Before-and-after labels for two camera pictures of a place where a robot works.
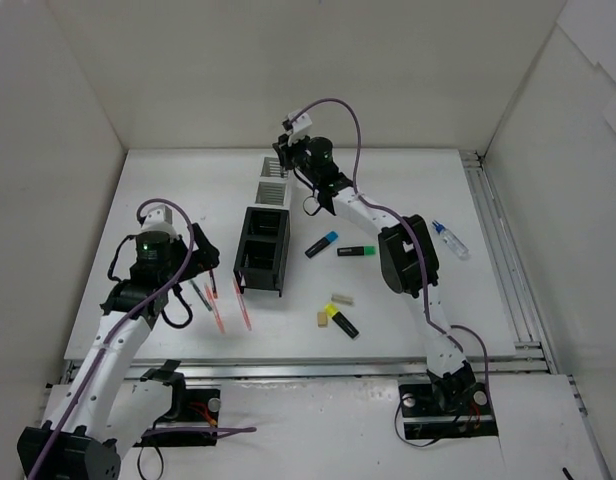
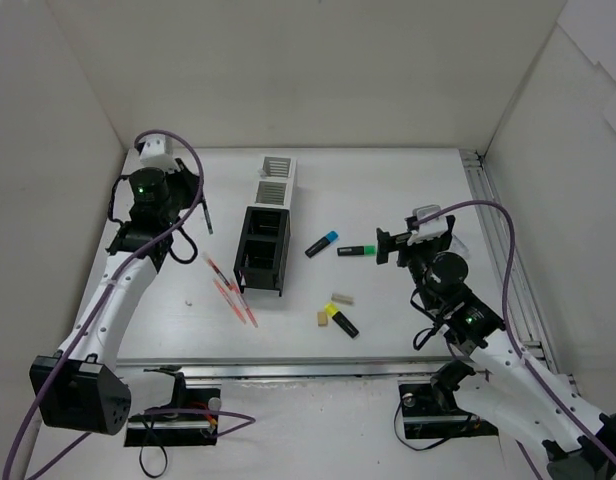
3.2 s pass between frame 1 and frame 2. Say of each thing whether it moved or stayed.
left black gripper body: moved
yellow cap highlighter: stayed
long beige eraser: stayed
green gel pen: moved
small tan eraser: stayed
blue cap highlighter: stayed
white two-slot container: stayed
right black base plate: stayed
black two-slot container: stayed
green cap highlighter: stayed
